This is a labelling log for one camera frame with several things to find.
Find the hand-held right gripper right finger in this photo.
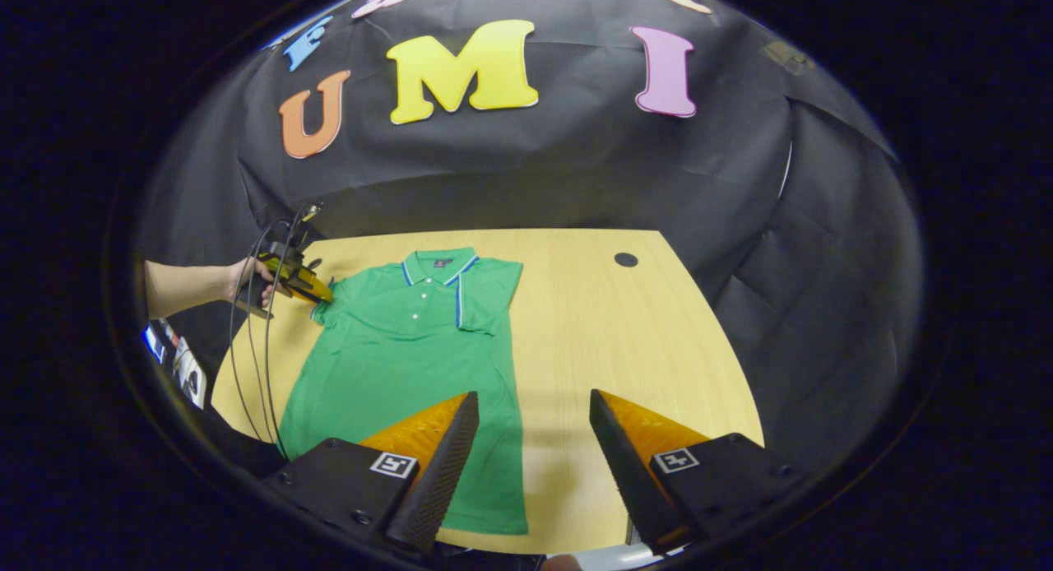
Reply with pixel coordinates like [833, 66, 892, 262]
[589, 388, 815, 555]

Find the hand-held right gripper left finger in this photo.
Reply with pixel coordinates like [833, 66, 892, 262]
[262, 391, 480, 554]

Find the green T-shirt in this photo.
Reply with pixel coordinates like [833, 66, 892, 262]
[278, 247, 530, 536]

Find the white side desk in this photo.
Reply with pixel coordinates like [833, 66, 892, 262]
[165, 334, 208, 410]

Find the brown tape patch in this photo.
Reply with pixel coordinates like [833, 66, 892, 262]
[761, 40, 817, 76]

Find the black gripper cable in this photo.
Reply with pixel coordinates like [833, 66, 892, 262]
[228, 217, 290, 442]
[262, 209, 309, 459]

